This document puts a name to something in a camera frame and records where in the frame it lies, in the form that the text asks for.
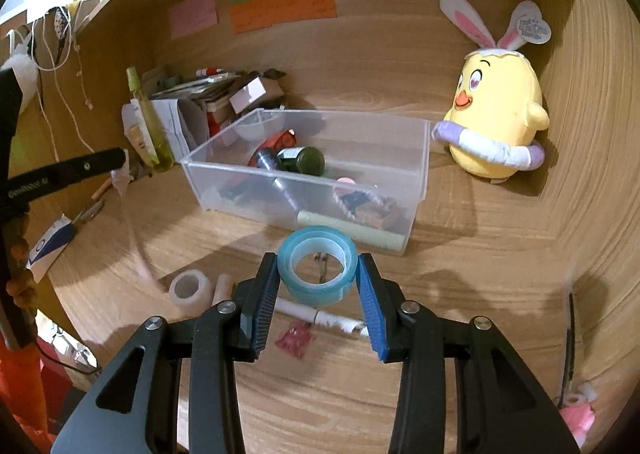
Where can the clear plastic storage bin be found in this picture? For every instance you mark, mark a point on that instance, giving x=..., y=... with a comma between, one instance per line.
x=380, y=154

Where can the blue tape roll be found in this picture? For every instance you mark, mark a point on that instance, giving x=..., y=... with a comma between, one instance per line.
x=320, y=286

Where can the pale green stick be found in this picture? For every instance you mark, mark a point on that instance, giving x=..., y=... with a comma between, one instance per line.
x=350, y=234

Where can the white pen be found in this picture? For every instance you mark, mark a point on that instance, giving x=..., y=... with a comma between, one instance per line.
x=325, y=318

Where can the yellow chick plush toy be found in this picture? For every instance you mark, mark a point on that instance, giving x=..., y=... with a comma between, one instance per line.
x=495, y=109

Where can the white lace band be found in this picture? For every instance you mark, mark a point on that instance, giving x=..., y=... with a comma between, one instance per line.
x=342, y=201

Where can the orange cloth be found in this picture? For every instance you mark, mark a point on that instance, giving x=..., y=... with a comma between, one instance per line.
x=20, y=394

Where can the person's left hand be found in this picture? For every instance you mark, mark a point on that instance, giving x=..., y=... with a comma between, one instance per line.
x=22, y=284

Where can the white paper box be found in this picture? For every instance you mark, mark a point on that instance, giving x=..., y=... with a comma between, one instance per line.
x=185, y=124

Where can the dark green bottle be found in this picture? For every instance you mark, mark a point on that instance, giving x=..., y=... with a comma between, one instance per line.
x=302, y=160

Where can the yellow-green spray bottle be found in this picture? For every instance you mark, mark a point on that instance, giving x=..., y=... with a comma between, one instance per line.
x=150, y=129

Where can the pink round lid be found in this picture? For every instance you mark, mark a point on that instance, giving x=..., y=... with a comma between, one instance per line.
x=346, y=181

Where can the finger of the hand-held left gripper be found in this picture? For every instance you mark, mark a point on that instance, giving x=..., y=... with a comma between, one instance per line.
x=75, y=169

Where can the silver and black tool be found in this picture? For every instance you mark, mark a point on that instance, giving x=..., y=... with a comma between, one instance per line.
x=280, y=179

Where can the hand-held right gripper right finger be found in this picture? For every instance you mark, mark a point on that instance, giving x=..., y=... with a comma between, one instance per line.
x=372, y=306

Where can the red shiny item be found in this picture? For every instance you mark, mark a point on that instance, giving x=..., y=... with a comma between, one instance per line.
x=280, y=139

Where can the white tape roll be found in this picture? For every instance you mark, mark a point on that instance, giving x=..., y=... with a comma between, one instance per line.
x=190, y=289

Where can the white fluffy item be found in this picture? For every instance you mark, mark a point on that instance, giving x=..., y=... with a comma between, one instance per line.
x=22, y=74

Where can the stack of papers and booklets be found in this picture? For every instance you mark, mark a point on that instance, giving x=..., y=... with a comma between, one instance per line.
x=200, y=89

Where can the blue and white card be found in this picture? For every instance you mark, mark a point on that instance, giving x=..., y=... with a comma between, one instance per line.
x=50, y=246

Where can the white bowl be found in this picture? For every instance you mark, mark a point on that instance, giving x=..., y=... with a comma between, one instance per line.
x=257, y=127

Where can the orange paper note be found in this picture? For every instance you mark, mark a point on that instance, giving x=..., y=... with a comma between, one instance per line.
x=282, y=8

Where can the pink plastic toy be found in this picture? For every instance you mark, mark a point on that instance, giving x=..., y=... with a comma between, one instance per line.
x=577, y=414

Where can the black strip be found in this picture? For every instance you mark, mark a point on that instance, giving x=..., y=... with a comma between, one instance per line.
x=571, y=334

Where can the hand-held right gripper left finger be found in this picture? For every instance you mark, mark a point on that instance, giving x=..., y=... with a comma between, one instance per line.
x=265, y=306

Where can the cream stick tube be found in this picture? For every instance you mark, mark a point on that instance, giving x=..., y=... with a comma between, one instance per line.
x=222, y=290

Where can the small cardboard box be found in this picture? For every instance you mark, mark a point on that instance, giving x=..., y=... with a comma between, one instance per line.
x=252, y=93

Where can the pink paper note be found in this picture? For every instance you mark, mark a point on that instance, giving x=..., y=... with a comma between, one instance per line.
x=192, y=14

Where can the red crumpled wrapper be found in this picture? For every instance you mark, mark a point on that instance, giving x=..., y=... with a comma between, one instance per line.
x=295, y=341

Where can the cream lotion tube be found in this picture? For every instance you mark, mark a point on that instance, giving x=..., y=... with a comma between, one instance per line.
x=139, y=144

